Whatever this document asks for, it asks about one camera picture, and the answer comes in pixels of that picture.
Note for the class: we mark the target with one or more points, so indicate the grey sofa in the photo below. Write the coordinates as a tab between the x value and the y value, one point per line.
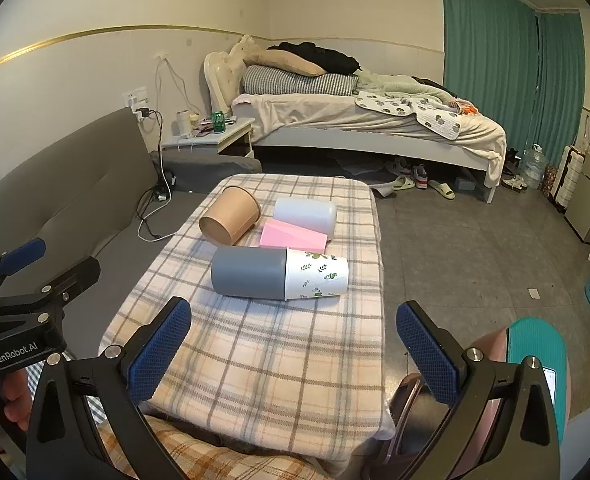
84	196

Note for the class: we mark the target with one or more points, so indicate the patterned blanket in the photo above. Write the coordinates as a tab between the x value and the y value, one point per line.
439	118

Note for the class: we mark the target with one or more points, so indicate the beige pillow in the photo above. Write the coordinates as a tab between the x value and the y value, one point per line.
284	60

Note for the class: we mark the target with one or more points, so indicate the white slipper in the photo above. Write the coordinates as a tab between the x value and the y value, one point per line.
443	189

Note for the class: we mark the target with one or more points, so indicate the person left hand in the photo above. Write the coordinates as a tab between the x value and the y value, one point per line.
17	400

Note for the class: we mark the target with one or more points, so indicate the white mug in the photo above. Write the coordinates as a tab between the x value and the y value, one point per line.
184	122

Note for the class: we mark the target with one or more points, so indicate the white plastic cup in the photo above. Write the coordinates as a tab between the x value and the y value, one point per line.
315	215

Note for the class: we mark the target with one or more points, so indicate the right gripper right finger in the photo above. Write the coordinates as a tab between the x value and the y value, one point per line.
503	409

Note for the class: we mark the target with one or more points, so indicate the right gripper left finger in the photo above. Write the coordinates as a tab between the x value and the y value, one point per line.
63	441

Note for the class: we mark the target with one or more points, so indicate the brown paper cup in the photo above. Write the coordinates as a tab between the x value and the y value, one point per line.
232	214

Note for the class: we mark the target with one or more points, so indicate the black clothes pile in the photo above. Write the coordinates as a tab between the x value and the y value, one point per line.
331	61

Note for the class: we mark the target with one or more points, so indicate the white cup green print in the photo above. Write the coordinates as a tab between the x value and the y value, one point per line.
314	275

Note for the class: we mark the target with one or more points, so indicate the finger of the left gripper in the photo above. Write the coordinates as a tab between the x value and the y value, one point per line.
14	261

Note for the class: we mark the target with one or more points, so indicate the grey cup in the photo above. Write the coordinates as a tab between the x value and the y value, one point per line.
249	272

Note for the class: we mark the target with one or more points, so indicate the pink box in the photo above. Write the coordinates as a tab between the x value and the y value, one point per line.
279	234

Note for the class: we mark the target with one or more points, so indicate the white nightstand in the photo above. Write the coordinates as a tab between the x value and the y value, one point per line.
236	140

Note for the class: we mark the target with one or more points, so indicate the bed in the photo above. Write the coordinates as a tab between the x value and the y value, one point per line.
298	120

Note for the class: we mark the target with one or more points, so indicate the plaid table cloth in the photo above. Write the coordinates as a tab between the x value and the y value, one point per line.
302	376

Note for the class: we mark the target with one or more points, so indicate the teal curtain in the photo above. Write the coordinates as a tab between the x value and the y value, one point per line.
522	68

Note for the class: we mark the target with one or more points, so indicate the striped pillow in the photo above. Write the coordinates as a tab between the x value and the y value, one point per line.
259	79

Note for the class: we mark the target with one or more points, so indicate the green can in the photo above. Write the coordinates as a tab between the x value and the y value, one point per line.
218	119

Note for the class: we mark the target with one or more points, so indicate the water jug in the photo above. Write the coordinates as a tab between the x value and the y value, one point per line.
533	166

